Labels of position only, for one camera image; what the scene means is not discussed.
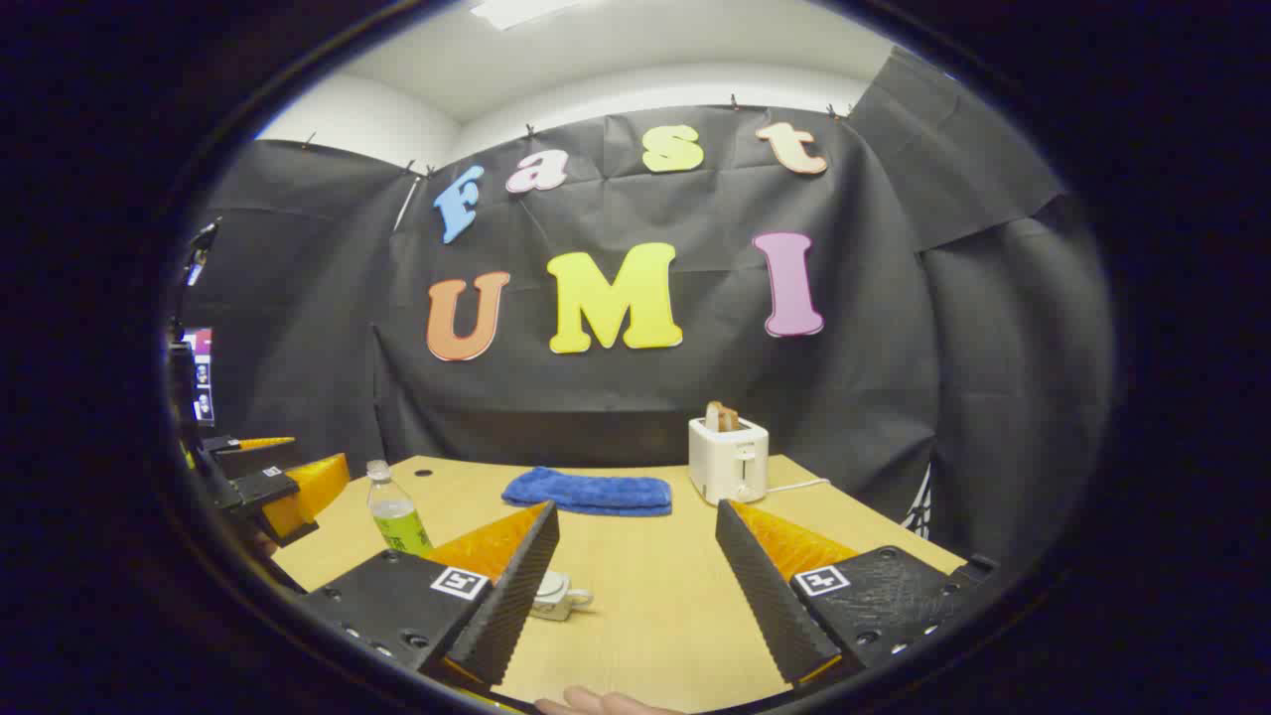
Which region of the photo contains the clear water bottle green label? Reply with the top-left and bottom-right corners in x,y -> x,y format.
365,460 -> 435,555

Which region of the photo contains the computer monitor screen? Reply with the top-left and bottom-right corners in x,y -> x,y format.
182,328 -> 215,426

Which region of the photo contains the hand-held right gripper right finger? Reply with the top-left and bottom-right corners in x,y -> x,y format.
714,499 -> 997,688

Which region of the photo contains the ceiling light panel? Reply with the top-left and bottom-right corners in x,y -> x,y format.
469,0 -> 597,31

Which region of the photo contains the white ceramic teacup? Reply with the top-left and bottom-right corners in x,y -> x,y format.
529,570 -> 595,623

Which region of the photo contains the black backdrop cloth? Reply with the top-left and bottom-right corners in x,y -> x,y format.
179,45 -> 1113,572

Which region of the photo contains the white toaster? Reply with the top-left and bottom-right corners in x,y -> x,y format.
688,417 -> 771,506

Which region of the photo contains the blue folded towel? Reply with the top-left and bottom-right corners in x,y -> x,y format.
501,467 -> 674,517

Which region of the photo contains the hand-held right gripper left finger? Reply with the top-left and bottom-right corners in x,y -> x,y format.
296,500 -> 562,689

